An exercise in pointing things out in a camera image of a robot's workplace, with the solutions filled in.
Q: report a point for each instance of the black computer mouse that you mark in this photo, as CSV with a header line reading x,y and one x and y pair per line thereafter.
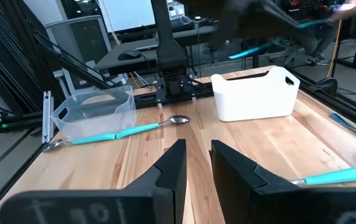
x,y
129,54

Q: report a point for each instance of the silver metal bracket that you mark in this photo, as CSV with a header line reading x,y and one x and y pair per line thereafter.
x,y
47,118

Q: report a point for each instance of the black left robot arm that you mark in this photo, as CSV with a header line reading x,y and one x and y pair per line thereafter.
x,y
168,56

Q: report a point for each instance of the bright computer monitor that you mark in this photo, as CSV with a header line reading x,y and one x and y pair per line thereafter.
x,y
128,14

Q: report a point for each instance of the person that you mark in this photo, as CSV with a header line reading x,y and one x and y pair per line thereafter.
x,y
318,43

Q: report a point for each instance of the gray desk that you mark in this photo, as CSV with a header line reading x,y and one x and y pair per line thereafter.
x,y
128,67
196,34

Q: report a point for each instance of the black keyboard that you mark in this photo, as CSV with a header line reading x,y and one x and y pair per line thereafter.
x,y
181,23

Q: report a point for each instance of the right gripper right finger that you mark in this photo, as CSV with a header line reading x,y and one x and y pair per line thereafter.
x,y
246,193

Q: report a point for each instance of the iridescent rainbow spoon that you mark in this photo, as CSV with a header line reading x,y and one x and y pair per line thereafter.
x,y
352,127

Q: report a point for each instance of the white plastic bin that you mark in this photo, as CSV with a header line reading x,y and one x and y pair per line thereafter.
x,y
255,96

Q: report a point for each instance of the gray office chair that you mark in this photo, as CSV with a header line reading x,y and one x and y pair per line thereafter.
x,y
84,40

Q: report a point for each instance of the clear plastic bin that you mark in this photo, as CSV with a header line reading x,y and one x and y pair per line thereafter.
x,y
94,112

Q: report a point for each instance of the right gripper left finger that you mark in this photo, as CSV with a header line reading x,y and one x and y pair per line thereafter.
x,y
153,193

